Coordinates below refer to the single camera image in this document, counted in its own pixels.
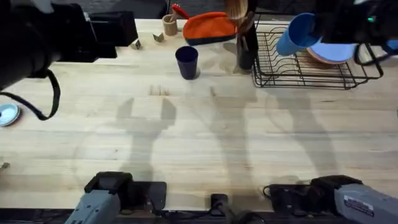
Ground dark wooden spoon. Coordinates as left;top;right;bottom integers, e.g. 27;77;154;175
237;11;256;35

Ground black rail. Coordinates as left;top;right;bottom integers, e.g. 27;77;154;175
0;207;343;224

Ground bright blue cup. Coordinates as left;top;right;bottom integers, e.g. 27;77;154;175
275;12;322;57

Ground orange zip bag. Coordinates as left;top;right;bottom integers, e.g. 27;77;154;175
182;11;238;47

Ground pale wooden spatula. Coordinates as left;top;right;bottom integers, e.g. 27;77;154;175
224;0;249;27

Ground pale lavender plate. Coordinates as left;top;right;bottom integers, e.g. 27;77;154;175
308;40;357;65

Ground small wooden cup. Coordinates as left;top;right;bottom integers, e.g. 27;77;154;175
162;14;179;37

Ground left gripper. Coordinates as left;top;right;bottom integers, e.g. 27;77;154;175
51;2;139;63

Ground black table clamp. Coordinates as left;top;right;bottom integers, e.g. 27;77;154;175
210;193;230;218

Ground black cutlery holder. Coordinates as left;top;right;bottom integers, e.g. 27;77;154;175
235;22;259;71

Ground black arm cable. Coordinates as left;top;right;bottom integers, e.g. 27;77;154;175
353;42;384;78
0;68;62;122

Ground black wire dish rack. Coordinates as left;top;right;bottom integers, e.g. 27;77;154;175
251;12;384;91

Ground navy blue cup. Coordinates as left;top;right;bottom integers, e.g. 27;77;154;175
175;45;200;81

